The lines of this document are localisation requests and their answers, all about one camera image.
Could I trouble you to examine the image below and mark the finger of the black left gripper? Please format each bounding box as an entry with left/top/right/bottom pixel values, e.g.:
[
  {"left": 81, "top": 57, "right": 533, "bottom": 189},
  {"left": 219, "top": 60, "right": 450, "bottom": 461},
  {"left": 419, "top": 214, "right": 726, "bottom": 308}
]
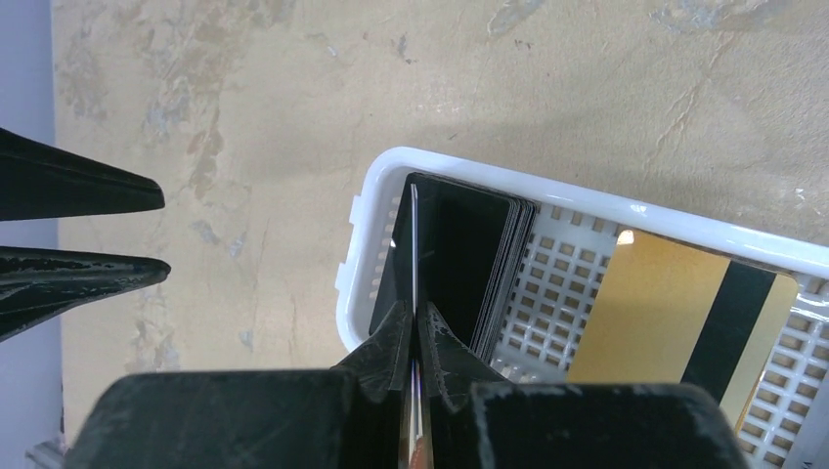
[
  {"left": 1, "top": 246, "right": 171, "bottom": 341},
  {"left": 1, "top": 128, "right": 165, "bottom": 221}
]

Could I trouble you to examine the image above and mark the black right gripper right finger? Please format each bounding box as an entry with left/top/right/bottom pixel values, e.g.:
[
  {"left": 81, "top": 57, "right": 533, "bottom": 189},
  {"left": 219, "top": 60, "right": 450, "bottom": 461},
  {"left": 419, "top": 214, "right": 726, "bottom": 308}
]
[{"left": 416, "top": 303, "right": 748, "bottom": 468}]

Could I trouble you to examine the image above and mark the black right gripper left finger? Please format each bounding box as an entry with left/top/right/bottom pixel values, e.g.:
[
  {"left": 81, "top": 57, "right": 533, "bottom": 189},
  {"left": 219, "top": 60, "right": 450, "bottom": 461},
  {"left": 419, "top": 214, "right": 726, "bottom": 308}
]
[{"left": 65, "top": 301, "right": 413, "bottom": 468}]

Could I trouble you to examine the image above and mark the white plastic basket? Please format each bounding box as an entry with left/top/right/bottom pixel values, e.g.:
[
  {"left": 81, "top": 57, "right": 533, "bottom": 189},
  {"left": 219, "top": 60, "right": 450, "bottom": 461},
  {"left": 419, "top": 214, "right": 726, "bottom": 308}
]
[{"left": 335, "top": 147, "right": 828, "bottom": 468}]

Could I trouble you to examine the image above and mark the gold striped credit card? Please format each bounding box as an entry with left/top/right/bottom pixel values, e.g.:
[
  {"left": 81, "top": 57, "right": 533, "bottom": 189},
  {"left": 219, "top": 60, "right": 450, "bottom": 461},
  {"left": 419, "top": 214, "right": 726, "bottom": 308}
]
[{"left": 566, "top": 230, "right": 799, "bottom": 429}]

